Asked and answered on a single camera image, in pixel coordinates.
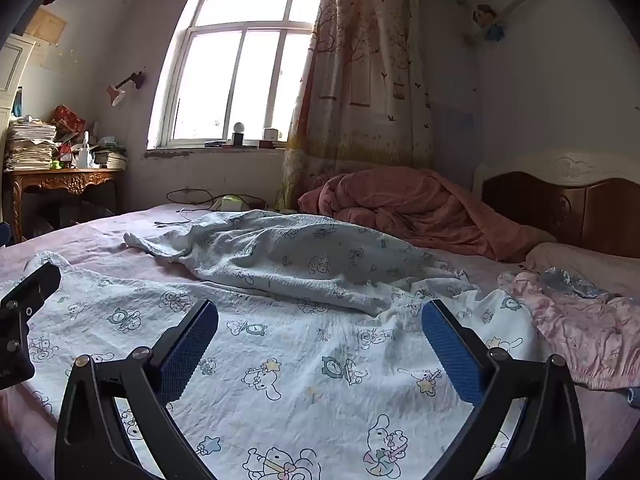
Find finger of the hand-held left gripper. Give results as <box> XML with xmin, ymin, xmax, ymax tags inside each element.
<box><xmin>0</xmin><ymin>261</ymin><xmax>62</xmax><ymax>391</ymax></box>

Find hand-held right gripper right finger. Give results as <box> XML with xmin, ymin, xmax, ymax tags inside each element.
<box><xmin>421</xmin><ymin>299</ymin><xmax>587</xmax><ymax>480</ymax></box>

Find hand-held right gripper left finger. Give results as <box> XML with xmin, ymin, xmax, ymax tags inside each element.
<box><xmin>54</xmin><ymin>299</ymin><xmax>220</xmax><ymax>480</ymax></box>

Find white cartoon print pants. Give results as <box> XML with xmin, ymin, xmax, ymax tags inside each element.
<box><xmin>0</xmin><ymin>209</ymin><xmax>546</xmax><ymax>480</ymax></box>

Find blue cloth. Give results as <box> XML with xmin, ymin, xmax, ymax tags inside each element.
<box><xmin>542</xmin><ymin>267</ymin><xmax>608</xmax><ymax>301</ymax></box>

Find beige pillow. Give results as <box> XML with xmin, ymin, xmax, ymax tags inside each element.
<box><xmin>517</xmin><ymin>224</ymin><xmax>558</xmax><ymax>247</ymax></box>

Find pink quilt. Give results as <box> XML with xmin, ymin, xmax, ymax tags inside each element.
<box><xmin>298</xmin><ymin>167</ymin><xmax>558</xmax><ymax>263</ymax></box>

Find carved wooden desk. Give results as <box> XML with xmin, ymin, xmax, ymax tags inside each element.
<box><xmin>4</xmin><ymin>167</ymin><xmax>125</xmax><ymax>243</ymax></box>

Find pink pillow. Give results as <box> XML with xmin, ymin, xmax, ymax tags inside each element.
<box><xmin>520</xmin><ymin>242</ymin><xmax>640</xmax><ymax>301</ymax></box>

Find stack of papers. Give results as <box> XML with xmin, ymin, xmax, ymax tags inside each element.
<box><xmin>4</xmin><ymin>117</ymin><xmax>58</xmax><ymax>171</ymax></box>

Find white spray bottle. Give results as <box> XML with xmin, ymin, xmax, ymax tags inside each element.
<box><xmin>75</xmin><ymin>131</ymin><xmax>95</xmax><ymax>168</ymax></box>

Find stack of books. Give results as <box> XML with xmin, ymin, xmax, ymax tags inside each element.
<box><xmin>92</xmin><ymin>146</ymin><xmax>128</xmax><ymax>170</ymax></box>

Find red box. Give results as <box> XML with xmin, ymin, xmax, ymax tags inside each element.
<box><xmin>52</xmin><ymin>105</ymin><xmax>87</xmax><ymax>133</ymax></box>

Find white framed window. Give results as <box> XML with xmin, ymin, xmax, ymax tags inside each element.
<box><xmin>146</xmin><ymin>0</ymin><xmax>326</xmax><ymax>150</ymax></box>

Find tree print curtain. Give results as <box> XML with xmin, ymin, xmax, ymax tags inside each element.
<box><xmin>277</xmin><ymin>0</ymin><xmax>436</xmax><ymax>211</ymax></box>

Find thin white cable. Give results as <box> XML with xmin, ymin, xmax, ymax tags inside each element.
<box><xmin>154</xmin><ymin>206</ymin><xmax>201</xmax><ymax>228</ymax></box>

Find black cable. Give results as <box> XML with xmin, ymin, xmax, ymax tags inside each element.
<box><xmin>166</xmin><ymin>188</ymin><xmax>261</xmax><ymax>209</ymax></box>

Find wooden headboard with white frame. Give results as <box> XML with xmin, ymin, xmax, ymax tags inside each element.
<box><xmin>472</xmin><ymin>149</ymin><xmax>640</xmax><ymax>260</ymax></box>

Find pink wall lamp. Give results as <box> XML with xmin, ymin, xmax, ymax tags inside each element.
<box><xmin>106</xmin><ymin>71</ymin><xmax>147</xmax><ymax>107</ymax></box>

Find pale wall paper sheet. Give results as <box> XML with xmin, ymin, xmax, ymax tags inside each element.
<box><xmin>42</xmin><ymin>44</ymin><xmax>68</xmax><ymax>72</ymax></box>

